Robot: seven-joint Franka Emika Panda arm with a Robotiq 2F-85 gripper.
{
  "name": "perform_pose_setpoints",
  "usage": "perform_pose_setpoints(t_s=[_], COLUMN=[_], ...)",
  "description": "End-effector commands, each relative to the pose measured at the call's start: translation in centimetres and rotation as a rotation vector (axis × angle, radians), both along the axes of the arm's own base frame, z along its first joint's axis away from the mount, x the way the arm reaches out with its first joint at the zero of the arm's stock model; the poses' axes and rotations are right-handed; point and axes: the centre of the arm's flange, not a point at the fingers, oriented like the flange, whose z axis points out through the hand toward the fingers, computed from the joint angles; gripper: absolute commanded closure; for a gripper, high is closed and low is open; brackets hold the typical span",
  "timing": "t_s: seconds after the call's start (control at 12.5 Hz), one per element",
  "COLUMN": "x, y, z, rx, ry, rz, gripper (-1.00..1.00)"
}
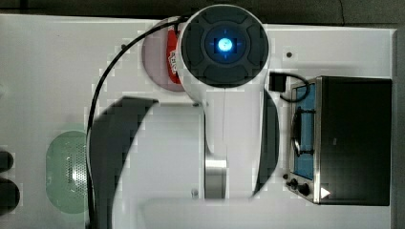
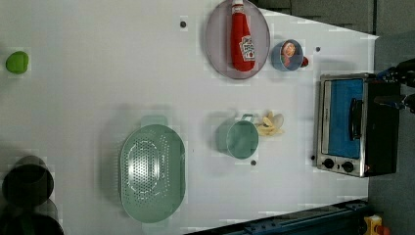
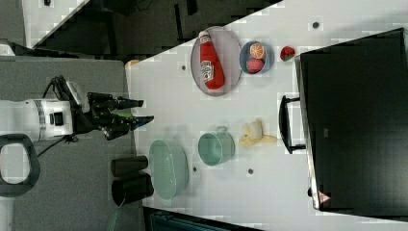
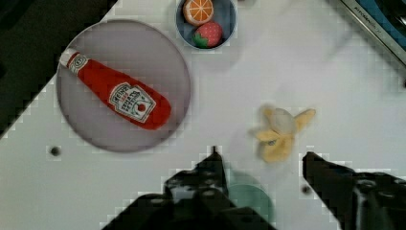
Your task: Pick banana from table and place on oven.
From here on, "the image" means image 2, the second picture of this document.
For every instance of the red ketchup bottle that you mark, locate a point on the red ketchup bottle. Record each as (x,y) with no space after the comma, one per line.
(241,43)

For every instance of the red strawberry toy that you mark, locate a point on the red strawberry toy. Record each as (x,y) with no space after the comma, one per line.
(305,62)

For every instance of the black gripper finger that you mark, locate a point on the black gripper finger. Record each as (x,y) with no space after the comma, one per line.
(393,100)

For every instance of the grey round plate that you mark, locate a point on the grey round plate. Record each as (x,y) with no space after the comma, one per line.
(218,33)

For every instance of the blue metal frame rail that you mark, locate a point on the blue metal frame rail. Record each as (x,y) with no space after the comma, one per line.
(338,219)

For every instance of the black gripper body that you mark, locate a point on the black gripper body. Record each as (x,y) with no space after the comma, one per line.
(403,73)

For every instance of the orange slice toy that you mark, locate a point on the orange slice toy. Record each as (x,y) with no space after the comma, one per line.
(289,49)

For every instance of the peeled banana toy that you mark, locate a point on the peeled banana toy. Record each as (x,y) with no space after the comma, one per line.
(271,125)

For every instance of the yellow red emergency button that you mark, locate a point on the yellow red emergency button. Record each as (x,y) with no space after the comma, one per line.
(375,226)

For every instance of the green perforated colander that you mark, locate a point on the green perforated colander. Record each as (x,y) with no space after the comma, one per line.
(152,171)

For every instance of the black toaster oven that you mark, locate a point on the black toaster oven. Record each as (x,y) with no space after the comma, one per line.
(357,136)

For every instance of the black cylinder container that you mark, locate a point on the black cylinder container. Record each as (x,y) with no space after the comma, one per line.
(29,184)
(41,220)

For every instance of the green cup with handle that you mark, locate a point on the green cup with handle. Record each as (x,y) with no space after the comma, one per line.
(237,138)

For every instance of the green round object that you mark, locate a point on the green round object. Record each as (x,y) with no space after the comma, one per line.
(17,62)

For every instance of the blue small bowl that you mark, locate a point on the blue small bowl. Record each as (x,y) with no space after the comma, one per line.
(277,53)

